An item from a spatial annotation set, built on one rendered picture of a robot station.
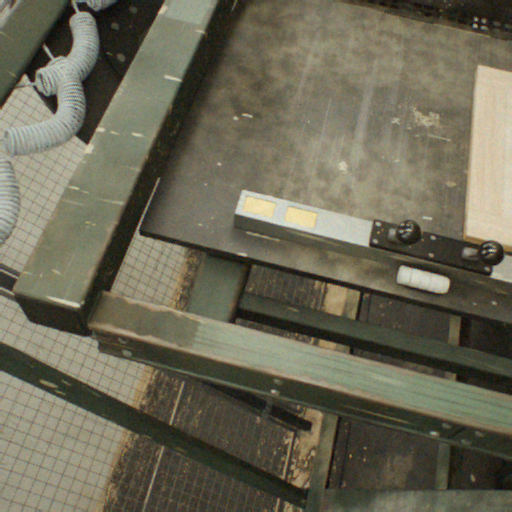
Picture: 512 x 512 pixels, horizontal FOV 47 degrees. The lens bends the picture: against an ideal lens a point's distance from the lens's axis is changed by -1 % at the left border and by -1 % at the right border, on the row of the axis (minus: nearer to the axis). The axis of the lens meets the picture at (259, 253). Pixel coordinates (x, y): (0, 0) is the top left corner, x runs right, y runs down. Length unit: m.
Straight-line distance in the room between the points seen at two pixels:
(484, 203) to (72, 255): 0.70
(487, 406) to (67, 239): 0.63
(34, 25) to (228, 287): 0.90
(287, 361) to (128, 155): 0.40
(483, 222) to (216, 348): 0.52
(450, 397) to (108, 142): 0.64
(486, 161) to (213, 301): 0.57
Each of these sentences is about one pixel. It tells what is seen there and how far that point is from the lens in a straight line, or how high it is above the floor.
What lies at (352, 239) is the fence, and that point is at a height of 1.54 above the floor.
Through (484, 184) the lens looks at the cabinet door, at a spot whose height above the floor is 1.35.
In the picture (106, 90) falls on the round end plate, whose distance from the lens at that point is 1.67.
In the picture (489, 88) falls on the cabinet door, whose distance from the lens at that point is 1.31.
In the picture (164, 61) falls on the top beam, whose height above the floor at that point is 1.90.
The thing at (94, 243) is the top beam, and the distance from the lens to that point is 0.87.
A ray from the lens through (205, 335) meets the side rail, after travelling 0.84.
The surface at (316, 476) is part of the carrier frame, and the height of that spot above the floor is 0.78.
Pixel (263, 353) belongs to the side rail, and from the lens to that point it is 0.84.
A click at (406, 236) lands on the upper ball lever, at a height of 1.55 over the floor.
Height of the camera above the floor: 2.03
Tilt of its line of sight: 24 degrees down
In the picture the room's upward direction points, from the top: 58 degrees counter-clockwise
